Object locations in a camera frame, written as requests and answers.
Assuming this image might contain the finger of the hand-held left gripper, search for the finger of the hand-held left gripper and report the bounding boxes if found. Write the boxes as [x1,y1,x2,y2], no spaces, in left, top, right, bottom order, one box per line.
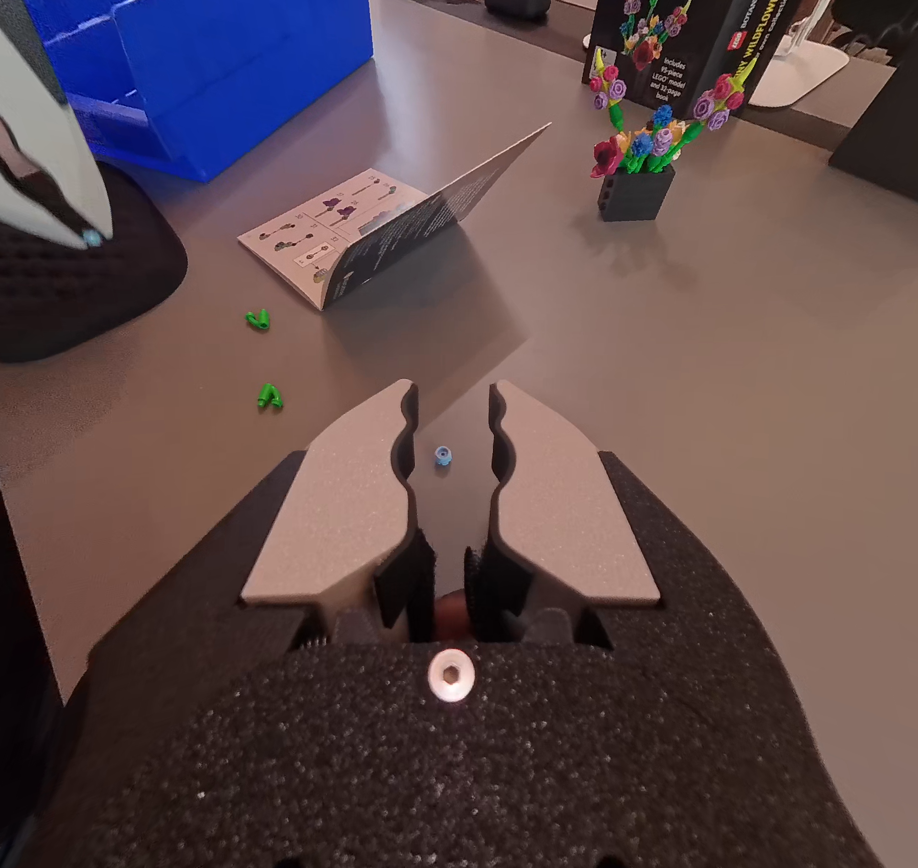
[0,166,73,247]
[0,5,114,251]

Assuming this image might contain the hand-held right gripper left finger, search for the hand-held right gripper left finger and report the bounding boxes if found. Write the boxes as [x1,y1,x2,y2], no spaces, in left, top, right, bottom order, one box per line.
[240,380,431,637]

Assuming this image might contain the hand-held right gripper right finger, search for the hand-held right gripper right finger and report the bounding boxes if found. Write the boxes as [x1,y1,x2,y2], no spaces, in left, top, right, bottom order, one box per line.
[481,381,664,632]

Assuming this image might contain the large blue plastic bin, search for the large blue plastic bin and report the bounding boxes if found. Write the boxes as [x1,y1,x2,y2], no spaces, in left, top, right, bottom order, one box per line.
[0,0,375,184]

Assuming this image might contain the lego flower bouquet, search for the lego flower bouquet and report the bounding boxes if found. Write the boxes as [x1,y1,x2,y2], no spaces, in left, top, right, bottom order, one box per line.
[586,48,755,224]

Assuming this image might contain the lego instruction booklet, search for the lego instruction booklet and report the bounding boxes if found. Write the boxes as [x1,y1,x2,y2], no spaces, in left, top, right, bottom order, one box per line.
[237,123,553,311]

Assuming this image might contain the black lego set box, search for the black lego set box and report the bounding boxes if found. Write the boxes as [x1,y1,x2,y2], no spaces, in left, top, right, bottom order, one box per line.
[581,0,827,118]

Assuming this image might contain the person's right hand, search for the person's right hand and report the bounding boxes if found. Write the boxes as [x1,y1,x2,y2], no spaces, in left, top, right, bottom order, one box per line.
[431,592,481,642]

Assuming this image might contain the black rounded pad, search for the black rounded pad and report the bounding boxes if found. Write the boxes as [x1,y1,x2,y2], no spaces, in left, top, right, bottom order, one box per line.
[0,163,189,364]

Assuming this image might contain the large black block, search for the large black block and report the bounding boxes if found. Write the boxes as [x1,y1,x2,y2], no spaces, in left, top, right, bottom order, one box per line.
[828,73,918,204]

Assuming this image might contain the small white rounded object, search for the small white rounded object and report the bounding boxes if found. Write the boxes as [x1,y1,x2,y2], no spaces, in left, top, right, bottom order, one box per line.
[746,37,856,110]

